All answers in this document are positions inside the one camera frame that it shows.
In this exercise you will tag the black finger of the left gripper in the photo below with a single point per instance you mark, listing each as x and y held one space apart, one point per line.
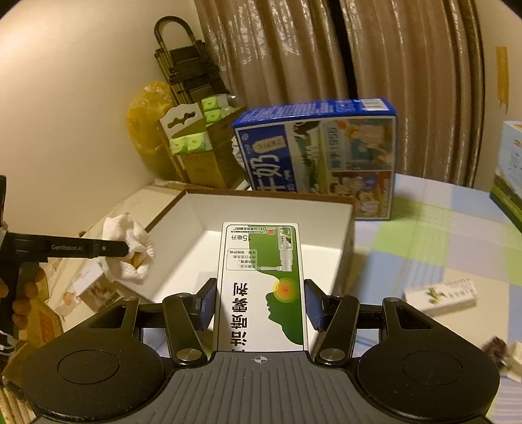
86 248

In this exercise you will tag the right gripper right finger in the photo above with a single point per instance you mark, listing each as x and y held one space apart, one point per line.
335 320

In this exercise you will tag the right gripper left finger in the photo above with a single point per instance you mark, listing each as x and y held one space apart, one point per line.
185 316

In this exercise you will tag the white cloth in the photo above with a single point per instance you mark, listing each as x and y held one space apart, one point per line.
124 228

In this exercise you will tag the green white spray box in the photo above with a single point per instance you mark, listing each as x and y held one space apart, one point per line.
260 304

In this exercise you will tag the white bird ointment box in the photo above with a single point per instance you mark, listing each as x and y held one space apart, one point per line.
443 298

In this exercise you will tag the dark brown scrunchie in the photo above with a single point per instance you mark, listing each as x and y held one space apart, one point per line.
497 350

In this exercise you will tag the white wavy plastic rack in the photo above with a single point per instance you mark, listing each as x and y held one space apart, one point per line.
512 362

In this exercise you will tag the yellow snack pouch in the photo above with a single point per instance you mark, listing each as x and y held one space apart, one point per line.
139 260

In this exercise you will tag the person left hand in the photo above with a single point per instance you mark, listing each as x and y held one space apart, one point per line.
24 301

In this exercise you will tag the brown cardboard storage box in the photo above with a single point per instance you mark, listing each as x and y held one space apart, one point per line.
187 234

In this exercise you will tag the checkered bed sheet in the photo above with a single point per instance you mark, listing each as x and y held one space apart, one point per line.
438 233

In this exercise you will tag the yellow plastic bag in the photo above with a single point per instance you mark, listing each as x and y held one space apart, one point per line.
145 131

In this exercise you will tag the blue milk carton box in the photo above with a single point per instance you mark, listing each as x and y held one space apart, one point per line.
341 148

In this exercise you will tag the tissue pack cardboard box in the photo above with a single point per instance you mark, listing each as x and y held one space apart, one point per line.
199 141

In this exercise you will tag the green cow milk box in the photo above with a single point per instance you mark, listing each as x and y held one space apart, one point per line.
507 186

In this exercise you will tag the black folding cart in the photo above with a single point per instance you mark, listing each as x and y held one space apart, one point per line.
189 71

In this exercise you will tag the brown curtain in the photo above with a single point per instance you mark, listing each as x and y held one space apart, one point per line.
425 57

